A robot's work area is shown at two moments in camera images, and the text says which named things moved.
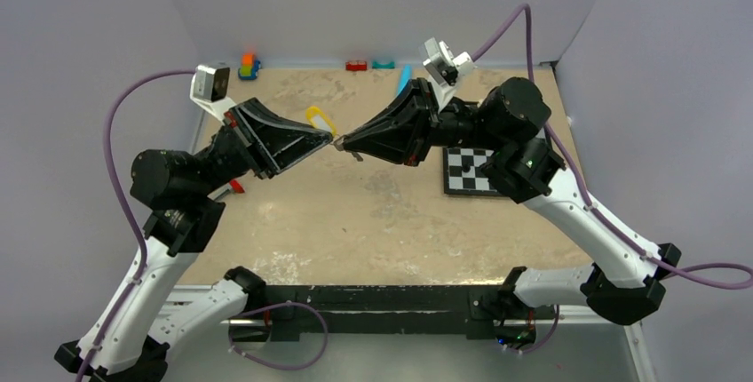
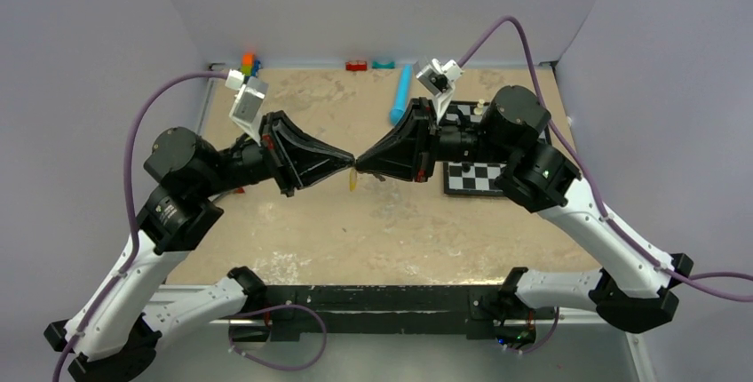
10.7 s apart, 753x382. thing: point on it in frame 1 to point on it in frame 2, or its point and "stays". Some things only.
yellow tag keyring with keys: x=318 y=118 to x=352 y=179
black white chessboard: x=463 y=175 stays
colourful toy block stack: x=249 y=67 stays
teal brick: x=376 y=65 stays
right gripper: x=402 y=131 to x=408 y=151
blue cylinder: x=406 y=74 stays
